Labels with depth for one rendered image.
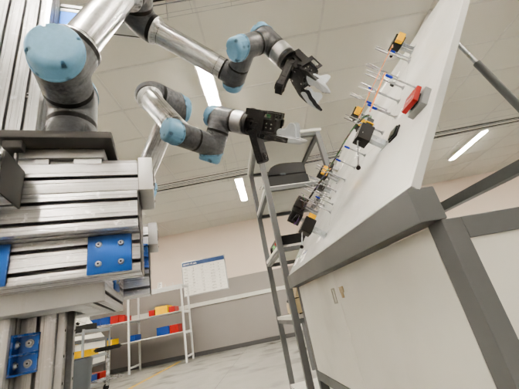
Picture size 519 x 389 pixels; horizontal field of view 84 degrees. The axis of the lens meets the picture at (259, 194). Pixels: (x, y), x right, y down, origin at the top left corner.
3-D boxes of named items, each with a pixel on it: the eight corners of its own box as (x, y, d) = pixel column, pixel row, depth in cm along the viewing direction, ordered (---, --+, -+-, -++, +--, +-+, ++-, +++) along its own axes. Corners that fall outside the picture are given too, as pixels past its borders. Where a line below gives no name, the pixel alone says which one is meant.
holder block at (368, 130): (364, 148, 89) (351, 143, 89) (369, 134, 91) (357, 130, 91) (369, 141, 85) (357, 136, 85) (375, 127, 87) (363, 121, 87)
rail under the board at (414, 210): (421, 222, 50) (407, 189, 53) (290, 289, 158) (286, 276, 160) (448, 218, 51) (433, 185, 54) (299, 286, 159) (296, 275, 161)
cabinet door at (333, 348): (366, 398, 90) (331, 272, 105) (317, 370, 140) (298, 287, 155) (372, 397, 90) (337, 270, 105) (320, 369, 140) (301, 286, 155)
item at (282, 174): (269, 188, 194) (263, 164, 201) (263, 201, 215) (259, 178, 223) (310, 183, 200) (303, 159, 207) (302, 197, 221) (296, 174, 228)
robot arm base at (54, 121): (21, 139, 65) (26, 103, 68) (45, 171, 78) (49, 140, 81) (97, 139, 70) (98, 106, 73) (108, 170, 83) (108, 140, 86)
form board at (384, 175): (291, 276, 161) (288, 275, 161) (348, 142, 201) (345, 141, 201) (420, 190, 53) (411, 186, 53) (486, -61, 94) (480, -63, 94)
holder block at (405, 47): (405, 58, 125) (386, 49, 126) (418, 41, 114) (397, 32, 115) (401, 66, 125) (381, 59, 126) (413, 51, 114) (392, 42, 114)
